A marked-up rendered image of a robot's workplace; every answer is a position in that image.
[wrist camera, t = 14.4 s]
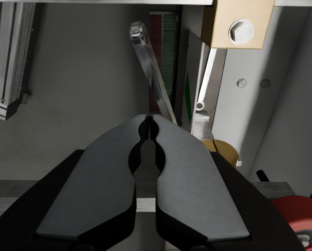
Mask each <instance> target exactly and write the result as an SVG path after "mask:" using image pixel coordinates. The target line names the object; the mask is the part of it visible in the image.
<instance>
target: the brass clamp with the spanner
mask: <svg viewBox="0 0 312 251"><path fill-rule="evenodd" d="M202 143H203V144H204V145H206V146H207V147H208V148H209V149H210V150H211V151H218V152H219V153H220V154H221V155H222V156H223V157H224V158H225V159H226V160H227V161H228V162H229V163H230V164H231V165H232V166H233V167H235V168H236V167H237V166H240V165H241V163H242V158H241V156H240V155H239V154H238V152H237V150H236V149H235V148H234V147H233V146H232V145H230V144H228V143H226V142H224V141H221V140H217V139H213V141H212V140H211V139H207V140H204V141H202Z"/></svg>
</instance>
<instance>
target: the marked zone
mask: <svg viewBox="0 0 312 251"><path fill-rule="evenodd" d="M184 94H185V100H186V107H187V113H188V119H189V124H190V122H191V118H192V115H191V103H190V91H189V79H188V73H187V78H186V83H185V89H184Z"/></svg>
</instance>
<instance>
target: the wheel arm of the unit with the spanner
mask: <svg viewBox="0 0 312 251"><path fill-rule="evenodd" d="M38 181H39V180H0V211H6V210H7V209H8V208H9V207H10V206H11V205H12V204H13V203H14V202H15V201H16V200H17V199H18V198H19V197H20V196H21V195H23V194H24V193H25V192H26V191H27V190H28V189H30V188H31V187H32V186H33V185H34V184H36V183H37V182H38ZM251 184H252V185H253V186H255V187H256V188H257V189H258V190H259V191H260V192H261V193H262V194H263V195H264V196H265V197H266V198H267V199H268V200H269V201H270V202H271V201H273V200H275V199H278V198H281V197H285V196H293V195H296V194H295V193H294V191H293V190H292V188H291V187H290V186H289V184H288V183H287V182H261V181H254V182H251ZM136 198H137V210H136V212H155V211H156V181H136Z"/></svg>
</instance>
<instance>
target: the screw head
mask: <svg viewBox="0 0 312 251"><path fill-rule="evenodd" d="M228 37H229V40H230V41H231V42H232V43H234V44H237V45H240V44H246V43H247V42H248V41H250V40H251V39H252V38H253V37H254V25H252V24H251V22H250V21H249V20H247V19H239V20H237V21H235V22H234V23H233V24H232V25H231V26H230V28H229V31H228Z"/></svg>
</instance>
